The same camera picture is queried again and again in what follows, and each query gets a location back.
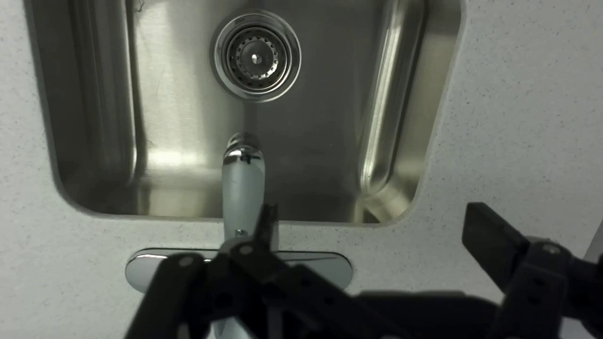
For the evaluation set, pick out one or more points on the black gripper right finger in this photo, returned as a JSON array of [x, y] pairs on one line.
[[538, 283]]

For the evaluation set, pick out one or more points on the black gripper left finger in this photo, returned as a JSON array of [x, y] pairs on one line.
[[188, 294]]

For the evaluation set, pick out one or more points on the stainless steel sink basin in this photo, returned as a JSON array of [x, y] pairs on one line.
[[175, 125]]

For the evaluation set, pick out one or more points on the round metal sink drain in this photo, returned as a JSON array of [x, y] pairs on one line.
[[256, 57]]

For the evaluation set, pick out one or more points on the chrome faucet base plate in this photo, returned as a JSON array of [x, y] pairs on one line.
[[320, 266]]

